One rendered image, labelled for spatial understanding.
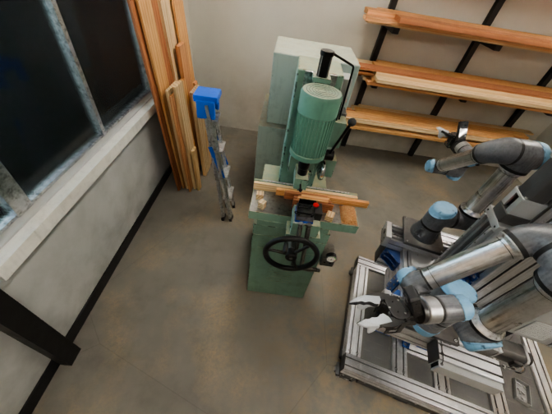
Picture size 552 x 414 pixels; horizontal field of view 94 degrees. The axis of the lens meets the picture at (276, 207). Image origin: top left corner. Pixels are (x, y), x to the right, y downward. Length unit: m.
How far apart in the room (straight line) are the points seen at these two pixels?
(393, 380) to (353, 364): 0.24
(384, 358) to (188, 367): 1.21
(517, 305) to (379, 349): 1.03
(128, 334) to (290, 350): 1.07
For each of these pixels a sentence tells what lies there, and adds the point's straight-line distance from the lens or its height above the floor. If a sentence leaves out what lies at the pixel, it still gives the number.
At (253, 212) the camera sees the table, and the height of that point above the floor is 0.89.
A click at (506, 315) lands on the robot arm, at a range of 1.15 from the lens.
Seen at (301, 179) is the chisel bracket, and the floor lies 1.07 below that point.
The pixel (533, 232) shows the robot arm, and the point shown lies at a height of 1.42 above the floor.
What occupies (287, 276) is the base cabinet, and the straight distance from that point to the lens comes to 1.87.
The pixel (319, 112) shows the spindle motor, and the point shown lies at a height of 1.45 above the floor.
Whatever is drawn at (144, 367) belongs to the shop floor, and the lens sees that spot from 2.03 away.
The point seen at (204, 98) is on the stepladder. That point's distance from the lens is 1.88.
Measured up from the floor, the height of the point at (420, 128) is 0.61.
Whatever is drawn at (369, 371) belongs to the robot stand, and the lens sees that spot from 1.88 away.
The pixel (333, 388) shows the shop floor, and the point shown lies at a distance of 2.02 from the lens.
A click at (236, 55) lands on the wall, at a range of 3.54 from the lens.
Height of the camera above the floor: 1.90
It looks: 45 degrees down
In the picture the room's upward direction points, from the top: 10 degrees clockwise
